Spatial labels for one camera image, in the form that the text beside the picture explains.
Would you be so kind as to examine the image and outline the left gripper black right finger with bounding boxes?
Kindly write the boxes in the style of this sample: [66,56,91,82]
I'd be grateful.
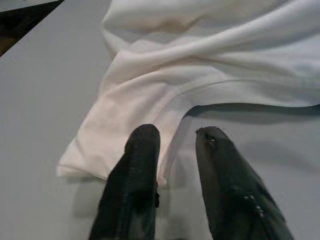
[195,126,295,240]

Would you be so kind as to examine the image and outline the white T-shirt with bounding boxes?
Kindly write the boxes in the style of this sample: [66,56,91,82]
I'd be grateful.
[56,0,320,188]

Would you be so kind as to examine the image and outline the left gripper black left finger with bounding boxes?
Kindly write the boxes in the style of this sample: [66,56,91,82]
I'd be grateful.
[89,123,161,240]

